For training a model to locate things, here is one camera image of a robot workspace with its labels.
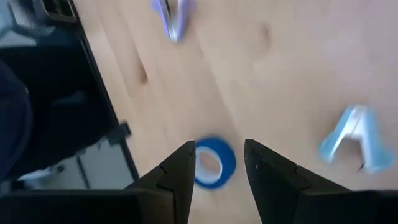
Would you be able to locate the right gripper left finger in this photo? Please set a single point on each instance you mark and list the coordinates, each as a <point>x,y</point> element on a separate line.
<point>168,193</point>

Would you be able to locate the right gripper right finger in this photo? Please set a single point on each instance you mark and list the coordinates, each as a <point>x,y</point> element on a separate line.
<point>286,193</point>

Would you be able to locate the blue tape roll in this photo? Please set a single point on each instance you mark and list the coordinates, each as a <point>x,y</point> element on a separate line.
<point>228,158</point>

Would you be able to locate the light blue stapler remover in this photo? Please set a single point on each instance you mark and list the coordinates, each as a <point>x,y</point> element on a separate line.
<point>370,140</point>

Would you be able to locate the purple stapler remover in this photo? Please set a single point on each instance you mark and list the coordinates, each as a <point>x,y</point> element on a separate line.
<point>175,21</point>

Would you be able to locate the black aluminium table frame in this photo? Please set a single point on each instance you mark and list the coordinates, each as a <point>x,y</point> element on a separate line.
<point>104,96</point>

